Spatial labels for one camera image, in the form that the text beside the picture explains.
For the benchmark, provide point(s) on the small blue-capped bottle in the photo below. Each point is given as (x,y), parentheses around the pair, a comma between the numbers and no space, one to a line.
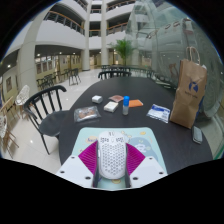
(125,106)

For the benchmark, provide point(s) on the brown paper bag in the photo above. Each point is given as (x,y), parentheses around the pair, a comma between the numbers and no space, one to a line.
(188,96)

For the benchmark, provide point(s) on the small white box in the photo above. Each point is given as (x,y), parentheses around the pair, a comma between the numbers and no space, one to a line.
(110,106)
(97,99)

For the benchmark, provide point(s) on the white perforated computer mouse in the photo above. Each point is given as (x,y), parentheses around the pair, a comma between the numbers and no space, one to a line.
(112,155)

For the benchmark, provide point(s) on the group of dark chairs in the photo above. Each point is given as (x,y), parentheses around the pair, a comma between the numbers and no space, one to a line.
(63,77)

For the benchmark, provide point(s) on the green potted plant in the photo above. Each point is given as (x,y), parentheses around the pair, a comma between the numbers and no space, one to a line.
(123,49)

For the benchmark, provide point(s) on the flat grey rectangular device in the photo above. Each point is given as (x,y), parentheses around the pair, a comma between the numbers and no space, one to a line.
(197,134)

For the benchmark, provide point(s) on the brownish flat packet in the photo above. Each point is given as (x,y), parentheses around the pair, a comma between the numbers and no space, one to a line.
(116,98)

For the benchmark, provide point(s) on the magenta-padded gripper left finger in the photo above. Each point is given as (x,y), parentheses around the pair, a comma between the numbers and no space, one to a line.
(78,170)

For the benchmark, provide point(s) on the clear bag of snacks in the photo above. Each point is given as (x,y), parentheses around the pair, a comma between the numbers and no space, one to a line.
(86,113)

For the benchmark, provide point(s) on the light wooden chair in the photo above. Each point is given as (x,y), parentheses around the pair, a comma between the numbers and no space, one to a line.
(5,128)

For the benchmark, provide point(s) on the black spindle-back chair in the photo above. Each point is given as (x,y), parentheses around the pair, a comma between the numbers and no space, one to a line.
(50,123)
(115,74)

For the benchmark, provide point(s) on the light teal printed mouse pad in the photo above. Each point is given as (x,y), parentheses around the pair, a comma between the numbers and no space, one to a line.
(146,140)

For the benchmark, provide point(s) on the white lattice chair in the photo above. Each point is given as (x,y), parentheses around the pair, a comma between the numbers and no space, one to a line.
(22,96)

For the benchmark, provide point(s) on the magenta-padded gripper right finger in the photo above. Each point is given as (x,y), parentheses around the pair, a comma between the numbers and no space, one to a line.
(146,170)

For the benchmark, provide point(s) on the flat orange packet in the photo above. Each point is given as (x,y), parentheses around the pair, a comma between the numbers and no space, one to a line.
(135,103)

